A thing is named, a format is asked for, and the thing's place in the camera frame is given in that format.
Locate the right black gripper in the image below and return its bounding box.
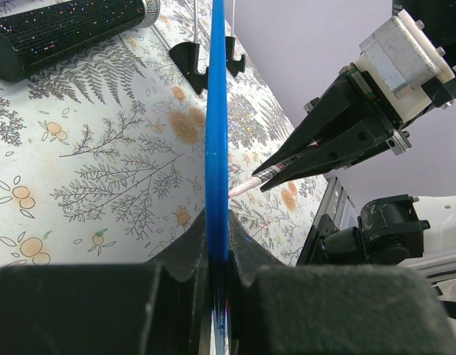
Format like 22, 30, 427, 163
253, 64, 412, 192

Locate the red whiteboard marker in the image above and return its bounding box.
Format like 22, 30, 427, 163
228, 142, 319, 198

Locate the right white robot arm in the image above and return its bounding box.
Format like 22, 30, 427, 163
253, 1, 456, 265

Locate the floral table mat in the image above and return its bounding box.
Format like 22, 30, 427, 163
0, 0, 330, 269

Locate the black glitter microphone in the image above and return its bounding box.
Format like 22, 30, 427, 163
0, 0, 160, 82

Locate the black whiteboard stand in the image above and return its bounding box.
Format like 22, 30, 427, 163
168, 0, 247, 98

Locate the blue framed whiteboard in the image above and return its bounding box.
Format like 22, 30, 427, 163
205, 1, 229, 354

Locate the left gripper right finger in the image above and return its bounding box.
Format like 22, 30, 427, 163
228, 213, 453, 354

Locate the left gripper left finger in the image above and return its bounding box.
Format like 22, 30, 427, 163
0, 213, 209, 354

